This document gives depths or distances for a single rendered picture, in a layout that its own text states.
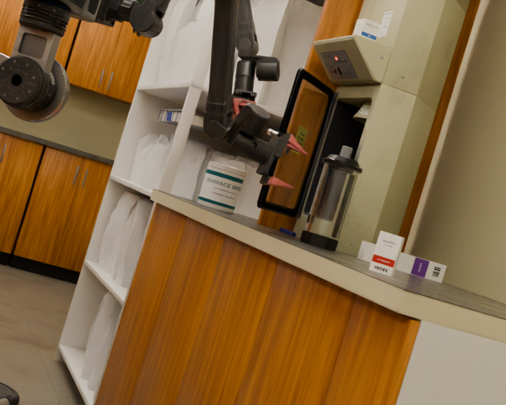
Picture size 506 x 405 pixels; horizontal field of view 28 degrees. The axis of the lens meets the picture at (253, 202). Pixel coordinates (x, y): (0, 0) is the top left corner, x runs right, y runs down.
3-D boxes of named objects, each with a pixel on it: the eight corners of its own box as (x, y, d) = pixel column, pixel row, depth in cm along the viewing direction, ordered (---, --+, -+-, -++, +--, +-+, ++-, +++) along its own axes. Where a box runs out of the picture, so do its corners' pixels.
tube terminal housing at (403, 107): (364, 255, 311) (437, 17, 311) (410, 272, 280) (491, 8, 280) (291, 234, 303) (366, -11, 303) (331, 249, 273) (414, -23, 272)
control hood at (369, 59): (336, 85, 303) (346, 53, 303) (381, 83, 272) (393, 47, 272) (303, 73, 300) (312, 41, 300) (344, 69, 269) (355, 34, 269)
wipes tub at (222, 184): (227, 211, 348) (239, 169, 348) (238, 215, 336) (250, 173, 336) (192, 201, 344) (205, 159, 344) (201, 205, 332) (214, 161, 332)
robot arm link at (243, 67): (239, 64, 303) (235, 56, 297) (262, 64, 301) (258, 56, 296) (237, 85, 301) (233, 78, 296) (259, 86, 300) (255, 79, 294)
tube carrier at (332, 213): (339, 247, 267) (362, 170, 267) (338, 248, 256) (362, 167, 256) (299, 235, 268) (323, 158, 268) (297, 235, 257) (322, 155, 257)
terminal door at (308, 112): (295, 218, 302) (334, 90, 302) (258, 207, 274) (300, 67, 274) (293, 218, 302) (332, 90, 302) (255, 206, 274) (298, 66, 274)
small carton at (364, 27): (365, 46, 282) (372, 25, 281) (374, 45, 277) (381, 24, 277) (350, 39, 280) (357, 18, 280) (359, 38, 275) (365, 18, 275)
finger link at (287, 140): (315, 146, 262) (284, 130, 259) (304, 171, 261) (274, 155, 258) (304, 147, 269) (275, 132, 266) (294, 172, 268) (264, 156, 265)
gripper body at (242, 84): (248, 109, 301) (251, 87, 303) (256, 98, 292) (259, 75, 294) (227, 105, 300) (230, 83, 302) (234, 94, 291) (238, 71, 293)
